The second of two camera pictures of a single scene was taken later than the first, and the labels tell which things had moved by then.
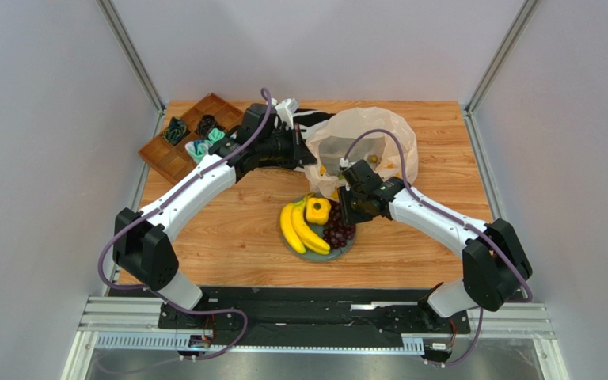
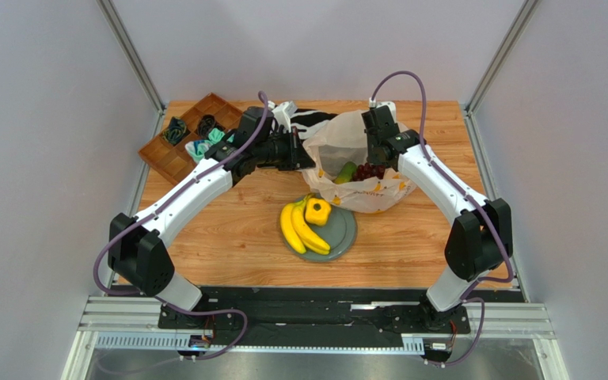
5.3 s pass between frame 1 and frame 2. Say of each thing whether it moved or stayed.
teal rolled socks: stayed
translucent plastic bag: stayed
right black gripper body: moved
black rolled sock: stayed
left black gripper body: stayed
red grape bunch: moved
